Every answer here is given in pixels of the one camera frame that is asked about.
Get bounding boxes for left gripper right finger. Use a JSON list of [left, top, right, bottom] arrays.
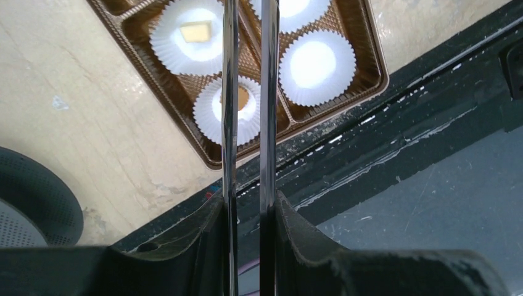
[[276, 192, 509, 295]]

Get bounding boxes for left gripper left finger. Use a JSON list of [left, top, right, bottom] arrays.
[[1, 197, 224, 295]]

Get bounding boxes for round tan chocolate piece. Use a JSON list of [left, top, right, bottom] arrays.
[[237, 86, 250, 111]]

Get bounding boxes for pale cube chocolate piece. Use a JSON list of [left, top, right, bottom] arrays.
[[179, 20, 212, 43]]

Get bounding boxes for metal tongs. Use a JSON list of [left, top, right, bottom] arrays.
[[221, 1, 279, 295]]

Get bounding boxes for brown chocolate box tray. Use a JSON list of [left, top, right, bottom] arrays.
[[90, 1, 389, 170]]

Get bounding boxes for white paper cup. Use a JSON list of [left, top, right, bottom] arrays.
[[279, 30, 356, 107], [193, 76, 261, 146], [150, 1, 224, 76], [250, 0, 332, 35]]

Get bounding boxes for grey round speaker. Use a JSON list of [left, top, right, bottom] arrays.
[[1, 147, 84, 246]]

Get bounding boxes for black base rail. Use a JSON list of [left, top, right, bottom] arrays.
[[116, 1, 522, 295]]

